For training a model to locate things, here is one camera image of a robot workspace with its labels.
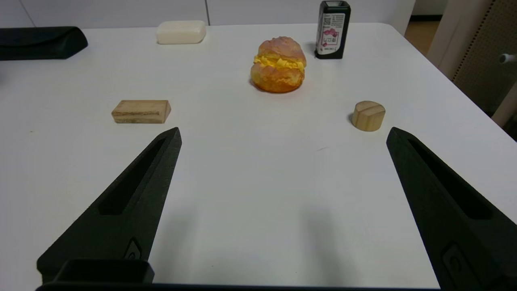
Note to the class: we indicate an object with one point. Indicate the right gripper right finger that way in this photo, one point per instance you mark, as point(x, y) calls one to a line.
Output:
point(464, 234)

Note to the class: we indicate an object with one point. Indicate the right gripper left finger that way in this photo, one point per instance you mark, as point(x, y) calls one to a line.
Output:
point(117, 230)

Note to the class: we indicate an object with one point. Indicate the rectangular wooden block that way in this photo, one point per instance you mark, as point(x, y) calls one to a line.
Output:
point(141, 112)

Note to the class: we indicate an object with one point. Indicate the round wooden block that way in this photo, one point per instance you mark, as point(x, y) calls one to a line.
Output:
point(367, 117)

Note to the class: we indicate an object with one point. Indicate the brown pegboard panel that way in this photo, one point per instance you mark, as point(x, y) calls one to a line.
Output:
point(484, 52)

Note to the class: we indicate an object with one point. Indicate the black leather glasses case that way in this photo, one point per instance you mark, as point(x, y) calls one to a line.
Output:
point(40, 42)

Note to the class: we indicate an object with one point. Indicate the white soap bar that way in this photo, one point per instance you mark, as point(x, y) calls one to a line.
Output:
point(181, 32)

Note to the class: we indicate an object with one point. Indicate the cream puff bun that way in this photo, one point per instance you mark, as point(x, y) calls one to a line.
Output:
point(278, 68)

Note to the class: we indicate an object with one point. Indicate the black tin with pink print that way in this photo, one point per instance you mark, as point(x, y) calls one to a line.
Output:
point(332, 34)

